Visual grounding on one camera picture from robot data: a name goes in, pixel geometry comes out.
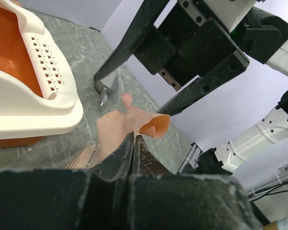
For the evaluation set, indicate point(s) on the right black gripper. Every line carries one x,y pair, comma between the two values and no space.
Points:
192,41

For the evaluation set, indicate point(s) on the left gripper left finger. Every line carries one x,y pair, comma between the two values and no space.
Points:
113,166

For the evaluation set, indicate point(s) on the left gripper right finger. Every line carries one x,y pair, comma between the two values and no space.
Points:
145,164

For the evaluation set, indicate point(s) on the peach cat litter bag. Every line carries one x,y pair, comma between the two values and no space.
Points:
114,126

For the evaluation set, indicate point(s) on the silver metal scoop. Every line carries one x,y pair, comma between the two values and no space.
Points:
107,86

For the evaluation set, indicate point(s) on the white orange litter box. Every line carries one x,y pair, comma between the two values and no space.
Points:
38,93

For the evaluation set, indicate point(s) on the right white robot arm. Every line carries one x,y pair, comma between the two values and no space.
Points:
226,112

